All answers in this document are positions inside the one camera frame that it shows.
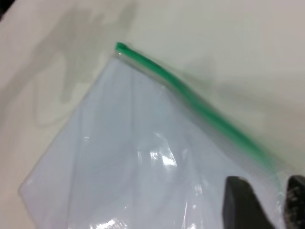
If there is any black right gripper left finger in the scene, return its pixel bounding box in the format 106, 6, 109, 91
221, 176, 273, 229

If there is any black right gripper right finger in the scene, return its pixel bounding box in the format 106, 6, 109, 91
281, 175, 305, 229

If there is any clear bag with green zipper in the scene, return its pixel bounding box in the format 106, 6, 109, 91
18, 42, 305, 229

